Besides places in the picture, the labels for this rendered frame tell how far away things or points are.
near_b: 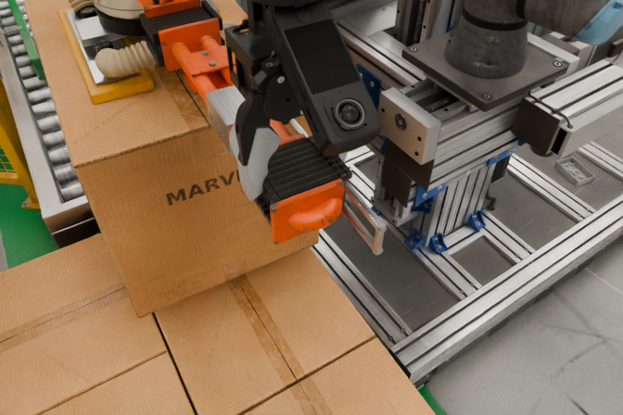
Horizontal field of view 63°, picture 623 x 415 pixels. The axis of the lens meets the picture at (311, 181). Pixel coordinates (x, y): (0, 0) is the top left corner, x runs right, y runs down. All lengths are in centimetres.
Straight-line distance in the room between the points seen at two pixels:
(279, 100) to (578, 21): 58
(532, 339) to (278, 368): 103
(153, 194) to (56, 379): 52
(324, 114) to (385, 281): 132
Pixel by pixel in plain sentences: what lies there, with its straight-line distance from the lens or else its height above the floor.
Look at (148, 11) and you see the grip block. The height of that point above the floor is 122.
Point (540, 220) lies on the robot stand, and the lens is 196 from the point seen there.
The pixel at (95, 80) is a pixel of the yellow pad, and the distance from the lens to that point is 91.
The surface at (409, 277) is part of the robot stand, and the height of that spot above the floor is 21.
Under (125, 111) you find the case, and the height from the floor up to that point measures 107.
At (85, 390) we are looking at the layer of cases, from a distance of 120.
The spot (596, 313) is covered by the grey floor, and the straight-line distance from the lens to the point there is 207.
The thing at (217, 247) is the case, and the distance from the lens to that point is 99.
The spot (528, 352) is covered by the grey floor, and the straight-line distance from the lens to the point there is 189.
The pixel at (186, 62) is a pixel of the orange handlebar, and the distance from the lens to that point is 68.
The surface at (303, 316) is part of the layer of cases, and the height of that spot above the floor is 54.
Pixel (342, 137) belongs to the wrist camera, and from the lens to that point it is 36.
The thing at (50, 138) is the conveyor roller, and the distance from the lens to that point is 178.
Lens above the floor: 156
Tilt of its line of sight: 44 degrees down
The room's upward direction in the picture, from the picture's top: straight up
